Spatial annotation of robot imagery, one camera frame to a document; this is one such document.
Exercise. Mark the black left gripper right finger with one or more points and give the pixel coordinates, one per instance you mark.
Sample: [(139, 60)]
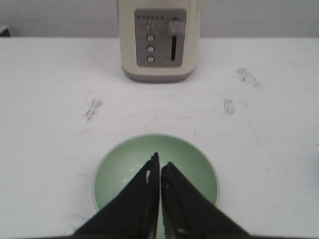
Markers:
[(187, 214)]

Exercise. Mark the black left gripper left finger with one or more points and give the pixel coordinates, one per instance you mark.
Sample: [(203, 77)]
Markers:
[(133, 214)]

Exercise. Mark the light green bowl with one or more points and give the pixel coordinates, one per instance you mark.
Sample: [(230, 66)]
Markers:
[(123, 161)]

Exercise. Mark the cream toaster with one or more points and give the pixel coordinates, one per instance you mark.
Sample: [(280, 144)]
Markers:
[(159, 38)]

